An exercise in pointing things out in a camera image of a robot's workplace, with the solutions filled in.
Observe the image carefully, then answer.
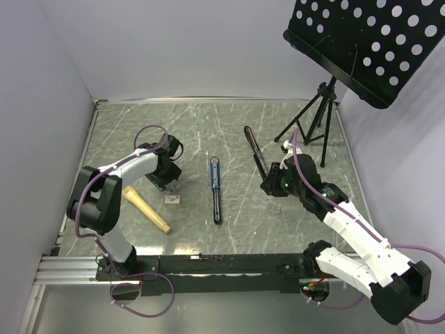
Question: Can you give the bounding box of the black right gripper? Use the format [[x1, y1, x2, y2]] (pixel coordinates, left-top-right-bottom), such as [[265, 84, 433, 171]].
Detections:
[[259, 162, 305, 198]]

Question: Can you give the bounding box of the grey staple strip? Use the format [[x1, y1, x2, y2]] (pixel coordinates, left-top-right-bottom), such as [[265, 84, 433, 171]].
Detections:
[[265, 202, 281, 214]]

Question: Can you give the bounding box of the small staple box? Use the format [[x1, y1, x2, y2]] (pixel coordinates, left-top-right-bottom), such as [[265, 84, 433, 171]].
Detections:
[[164, 196, 181, 205]]

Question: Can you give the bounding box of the black stapler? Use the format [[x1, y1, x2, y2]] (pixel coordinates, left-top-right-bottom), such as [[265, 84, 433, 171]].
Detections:
[[243, 126, 269, 180]]

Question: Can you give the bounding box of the blue stapler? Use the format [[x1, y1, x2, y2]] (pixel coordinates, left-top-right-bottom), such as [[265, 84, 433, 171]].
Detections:
[[209, 156, 223, 225]]

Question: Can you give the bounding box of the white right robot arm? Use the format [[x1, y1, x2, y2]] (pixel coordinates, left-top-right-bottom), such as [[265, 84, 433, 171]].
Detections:
[[260, 154, 431, 325]]

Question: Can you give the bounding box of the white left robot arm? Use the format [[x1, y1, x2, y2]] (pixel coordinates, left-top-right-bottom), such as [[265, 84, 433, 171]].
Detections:
[[66, 134, 184, 280]]

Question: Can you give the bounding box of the black music stand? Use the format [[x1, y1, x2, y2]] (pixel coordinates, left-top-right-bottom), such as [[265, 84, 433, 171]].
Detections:
[[283, 1, 444, 164]]

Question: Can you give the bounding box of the cream recorder flute piece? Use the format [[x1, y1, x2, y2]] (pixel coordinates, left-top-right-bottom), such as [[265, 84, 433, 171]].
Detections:
[[122, 186, 171, 234]]

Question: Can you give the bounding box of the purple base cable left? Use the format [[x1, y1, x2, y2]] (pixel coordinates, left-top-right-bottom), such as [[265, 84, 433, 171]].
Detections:
[[109, 269, 177, 318]]

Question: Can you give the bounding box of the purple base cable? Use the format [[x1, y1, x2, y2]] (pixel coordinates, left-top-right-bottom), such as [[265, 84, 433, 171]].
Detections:
[[109, 269, 177, 318], [300, 278, 366, 310]]

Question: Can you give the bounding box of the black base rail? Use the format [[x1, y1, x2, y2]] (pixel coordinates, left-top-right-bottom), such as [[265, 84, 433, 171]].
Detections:
[[95, 252, 345, 296]]

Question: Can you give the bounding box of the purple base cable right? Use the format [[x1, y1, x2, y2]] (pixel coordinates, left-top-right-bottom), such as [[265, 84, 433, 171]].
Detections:
[[300, 278, 366, 310]]

